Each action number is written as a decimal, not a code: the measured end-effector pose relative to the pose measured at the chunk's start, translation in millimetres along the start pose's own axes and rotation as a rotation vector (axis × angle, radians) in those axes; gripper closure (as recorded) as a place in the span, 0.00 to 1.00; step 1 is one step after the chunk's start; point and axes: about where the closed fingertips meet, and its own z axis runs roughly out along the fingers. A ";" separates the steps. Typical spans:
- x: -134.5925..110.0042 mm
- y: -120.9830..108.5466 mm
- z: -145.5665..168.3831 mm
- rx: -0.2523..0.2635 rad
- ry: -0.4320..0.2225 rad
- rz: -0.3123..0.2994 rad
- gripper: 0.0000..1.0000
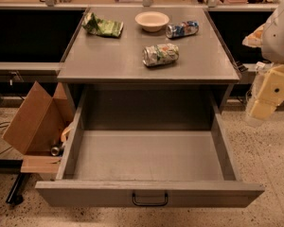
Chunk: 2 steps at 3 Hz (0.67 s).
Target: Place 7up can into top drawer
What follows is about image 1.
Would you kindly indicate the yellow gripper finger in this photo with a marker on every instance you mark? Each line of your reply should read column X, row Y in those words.
column 254, row 39
column 267, row 94

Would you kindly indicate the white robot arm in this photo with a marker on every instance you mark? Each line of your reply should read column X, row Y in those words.
column 272, row 43

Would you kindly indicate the blue pepsi can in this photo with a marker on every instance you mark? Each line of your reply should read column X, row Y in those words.
column 182, row 29

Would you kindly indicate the grey cabinet with top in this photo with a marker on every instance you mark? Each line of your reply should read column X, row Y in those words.
column 94, row 59

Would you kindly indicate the open grey top drawer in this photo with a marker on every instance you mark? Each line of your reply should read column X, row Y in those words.
column 148, row 142

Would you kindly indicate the silver can in box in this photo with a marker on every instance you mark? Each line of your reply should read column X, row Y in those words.
column 57, row 150

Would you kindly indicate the white bowl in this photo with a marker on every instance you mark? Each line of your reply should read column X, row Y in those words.
column 152, row 21

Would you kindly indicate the green chip bag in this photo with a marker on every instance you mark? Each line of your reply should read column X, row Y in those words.
column 100, row 27

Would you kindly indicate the brown cardboard box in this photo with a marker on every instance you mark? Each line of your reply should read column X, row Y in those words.
column 37, row 127

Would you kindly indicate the black drawer handle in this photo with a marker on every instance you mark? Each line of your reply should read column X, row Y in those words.
column 150, row 200

